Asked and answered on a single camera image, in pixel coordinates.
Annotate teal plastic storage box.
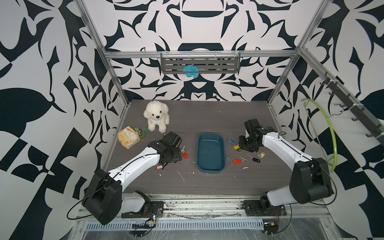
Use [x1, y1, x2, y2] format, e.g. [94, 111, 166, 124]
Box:
[197, 133, 226, 174]

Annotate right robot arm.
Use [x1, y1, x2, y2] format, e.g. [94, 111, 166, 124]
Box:
[239, 119, 337, 209]

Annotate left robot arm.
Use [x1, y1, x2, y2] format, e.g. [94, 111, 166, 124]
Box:
[82, 132, 182, 225]

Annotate white plush dog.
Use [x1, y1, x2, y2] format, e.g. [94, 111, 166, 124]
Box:
[144, 101, 170, 134]

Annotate yellow paper bag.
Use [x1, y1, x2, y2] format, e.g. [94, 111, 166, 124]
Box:
[118, 126, 141, 150]

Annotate blue scrunchie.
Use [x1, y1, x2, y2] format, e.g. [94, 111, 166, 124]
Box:
[183, 65, 199, 79]

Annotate green hoop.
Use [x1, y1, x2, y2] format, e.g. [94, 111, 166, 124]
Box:
[301, 98, 338, 174]

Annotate green keychain bundle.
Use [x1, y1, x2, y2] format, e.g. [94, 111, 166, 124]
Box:
[134, 127, 149, 141]

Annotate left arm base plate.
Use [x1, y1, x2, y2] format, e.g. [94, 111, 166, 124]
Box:
[121, 201, 165, 219]

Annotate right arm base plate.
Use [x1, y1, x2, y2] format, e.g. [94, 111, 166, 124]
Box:
[242, 193, 287, 217]

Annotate grey metal wall shelf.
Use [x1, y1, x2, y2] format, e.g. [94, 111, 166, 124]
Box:
[160, 52, 241, 74]

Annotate white cable duct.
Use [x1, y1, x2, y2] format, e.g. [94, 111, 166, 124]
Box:
[86, 219, 264, 232]

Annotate black wall hook rail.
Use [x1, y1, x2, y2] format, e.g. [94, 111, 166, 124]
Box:
[320, 73, 384, 145]

